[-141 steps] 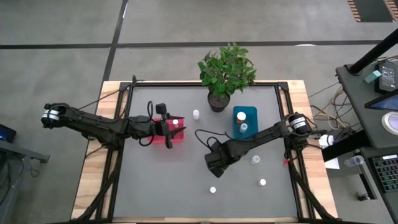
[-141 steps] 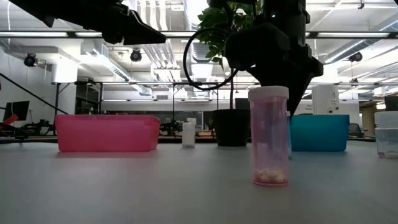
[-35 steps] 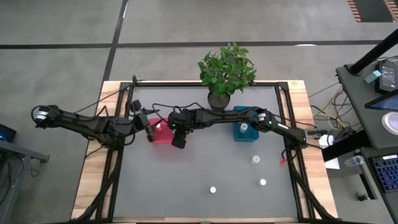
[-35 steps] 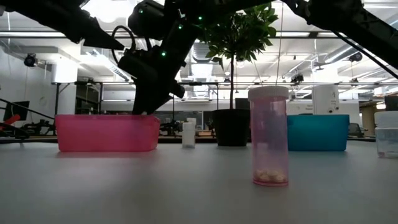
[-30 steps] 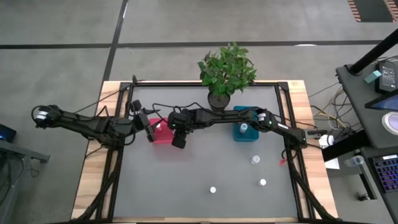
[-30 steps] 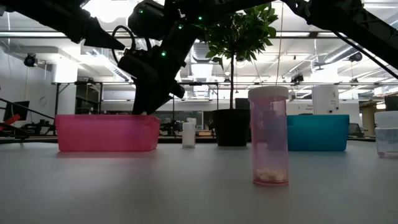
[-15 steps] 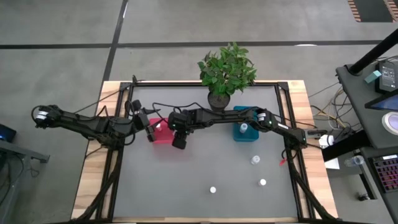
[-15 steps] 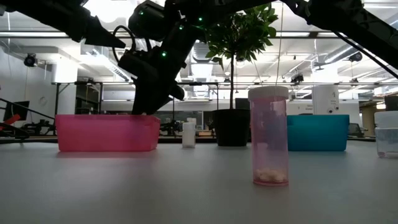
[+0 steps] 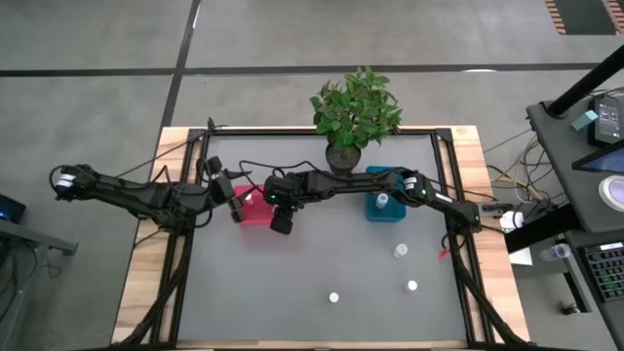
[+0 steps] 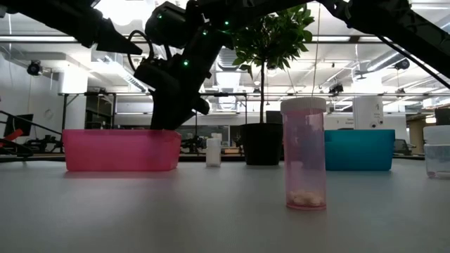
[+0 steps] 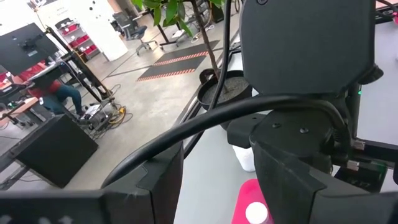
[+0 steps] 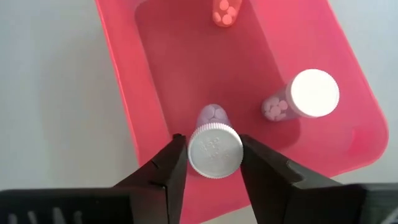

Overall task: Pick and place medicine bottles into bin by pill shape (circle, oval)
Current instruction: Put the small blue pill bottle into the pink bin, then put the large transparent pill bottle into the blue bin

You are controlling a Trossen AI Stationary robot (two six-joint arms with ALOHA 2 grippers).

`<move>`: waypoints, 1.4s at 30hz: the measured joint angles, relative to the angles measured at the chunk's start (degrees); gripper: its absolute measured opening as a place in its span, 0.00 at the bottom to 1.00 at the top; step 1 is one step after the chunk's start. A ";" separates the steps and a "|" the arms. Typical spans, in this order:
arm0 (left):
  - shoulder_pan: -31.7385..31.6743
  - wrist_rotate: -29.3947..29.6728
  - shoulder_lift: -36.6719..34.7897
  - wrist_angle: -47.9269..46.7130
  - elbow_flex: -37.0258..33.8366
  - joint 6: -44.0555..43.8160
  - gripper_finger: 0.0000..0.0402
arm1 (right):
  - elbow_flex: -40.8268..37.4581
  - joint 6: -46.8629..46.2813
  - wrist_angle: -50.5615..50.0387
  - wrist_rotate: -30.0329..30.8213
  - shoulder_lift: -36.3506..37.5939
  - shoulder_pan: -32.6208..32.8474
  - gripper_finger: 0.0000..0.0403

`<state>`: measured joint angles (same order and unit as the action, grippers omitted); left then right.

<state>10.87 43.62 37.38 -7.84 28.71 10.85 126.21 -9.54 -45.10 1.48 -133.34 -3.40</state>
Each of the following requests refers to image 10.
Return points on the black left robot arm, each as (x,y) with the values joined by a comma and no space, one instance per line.
(35,10)

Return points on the red object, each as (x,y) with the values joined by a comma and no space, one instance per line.
(14,135)

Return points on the pink pill bottle white cap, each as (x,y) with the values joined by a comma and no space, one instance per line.
(304,158)

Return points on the black monitor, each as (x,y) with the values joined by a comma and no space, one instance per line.
(19,124)
(443,117)
(274,117)

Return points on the white opaque pill bottle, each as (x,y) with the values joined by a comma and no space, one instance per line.
(213,154)

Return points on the white round pillar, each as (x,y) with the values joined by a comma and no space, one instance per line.
(367,112)

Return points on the black plant pot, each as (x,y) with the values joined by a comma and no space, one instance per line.
(260,144)

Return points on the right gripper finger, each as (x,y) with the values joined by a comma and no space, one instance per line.
(165,117)
(202,106)

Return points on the black ceiling camera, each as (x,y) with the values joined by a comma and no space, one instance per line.
(402,64)
(34,68)
(336,89)

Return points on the wooden cabinet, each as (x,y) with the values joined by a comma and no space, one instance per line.
(416,137)

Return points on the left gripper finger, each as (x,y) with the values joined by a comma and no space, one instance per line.
(116,33)
(112,46)

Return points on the black table frame rail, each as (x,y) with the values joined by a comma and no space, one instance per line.
(35,158)

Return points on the pink plastic bin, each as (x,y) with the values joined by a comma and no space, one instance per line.
(119,151)

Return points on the blue plastic bin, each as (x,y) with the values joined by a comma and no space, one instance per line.
(362,151)

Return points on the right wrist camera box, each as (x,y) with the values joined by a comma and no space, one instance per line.
(165,28)

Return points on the black metal rack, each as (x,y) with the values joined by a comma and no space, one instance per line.
(64,116)

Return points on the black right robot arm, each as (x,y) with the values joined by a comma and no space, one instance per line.
(404,28)

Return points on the dark office chair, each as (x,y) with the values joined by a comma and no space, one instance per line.
(400,147)

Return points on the clear jar white lid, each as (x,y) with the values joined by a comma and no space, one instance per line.
(437,158)

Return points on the green leafy small tree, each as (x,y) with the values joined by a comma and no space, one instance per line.
(274,42)

